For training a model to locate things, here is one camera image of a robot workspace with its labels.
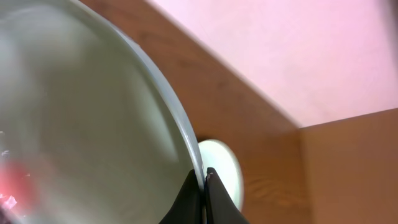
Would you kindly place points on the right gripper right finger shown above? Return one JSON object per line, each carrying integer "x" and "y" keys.
{"x": 220, "y": 208}

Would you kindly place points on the light blue plate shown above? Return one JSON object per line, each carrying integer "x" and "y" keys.
{"x": 91, "y": 131}
{"x": 218, "y": 155}

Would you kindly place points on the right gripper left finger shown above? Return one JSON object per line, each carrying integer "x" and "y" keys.
{"x": 187, "y": 207}

